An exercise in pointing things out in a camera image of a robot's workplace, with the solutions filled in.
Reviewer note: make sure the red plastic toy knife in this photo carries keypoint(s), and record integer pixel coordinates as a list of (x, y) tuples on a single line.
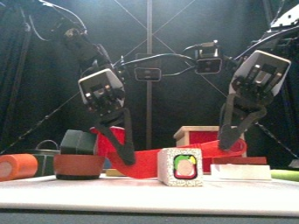
[(144, 166)]

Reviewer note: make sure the green toy sushi roll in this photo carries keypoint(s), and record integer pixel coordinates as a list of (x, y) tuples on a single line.
[(78, 143)]

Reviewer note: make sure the white toy sushi roll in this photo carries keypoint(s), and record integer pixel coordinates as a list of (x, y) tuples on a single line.
[(182, 167)]

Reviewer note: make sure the orange cylinder toy roll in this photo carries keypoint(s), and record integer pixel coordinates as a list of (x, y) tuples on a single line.
[(18, 166)]

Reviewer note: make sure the red plastic cup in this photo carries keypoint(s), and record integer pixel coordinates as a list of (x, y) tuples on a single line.
[(106, 140)]

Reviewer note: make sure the yellow toy egg block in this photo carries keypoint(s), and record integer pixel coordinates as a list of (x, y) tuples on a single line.
[(113, 172)]

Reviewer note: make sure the wooden box with slot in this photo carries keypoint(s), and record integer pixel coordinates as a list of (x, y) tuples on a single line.
[(196, 135)]

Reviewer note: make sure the red striped shrimp topping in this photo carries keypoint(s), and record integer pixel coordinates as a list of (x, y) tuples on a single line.
[(240, 160)]

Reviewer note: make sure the white toy rice block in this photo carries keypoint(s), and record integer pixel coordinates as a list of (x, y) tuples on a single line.
[(243, 172)]

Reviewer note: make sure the orange-brown toy bowl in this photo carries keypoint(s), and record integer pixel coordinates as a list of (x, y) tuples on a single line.
[(78, 166)]

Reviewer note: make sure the white cutting board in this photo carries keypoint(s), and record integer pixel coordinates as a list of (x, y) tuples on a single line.
[(136, 195)]

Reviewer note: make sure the silver metal pot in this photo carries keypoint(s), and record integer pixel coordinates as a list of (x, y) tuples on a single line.
[(46, 151)]

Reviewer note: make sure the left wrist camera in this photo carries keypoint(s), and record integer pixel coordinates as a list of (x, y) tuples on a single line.
[(146, 74)]

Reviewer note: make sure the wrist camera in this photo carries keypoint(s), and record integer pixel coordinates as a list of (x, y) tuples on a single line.
[(146, 74), (208, 64)]

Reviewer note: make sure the black frame post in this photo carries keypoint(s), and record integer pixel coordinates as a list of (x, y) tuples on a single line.
[(149, 116)]

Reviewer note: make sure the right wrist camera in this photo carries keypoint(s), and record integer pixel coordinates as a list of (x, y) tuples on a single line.
[(208, 64)]

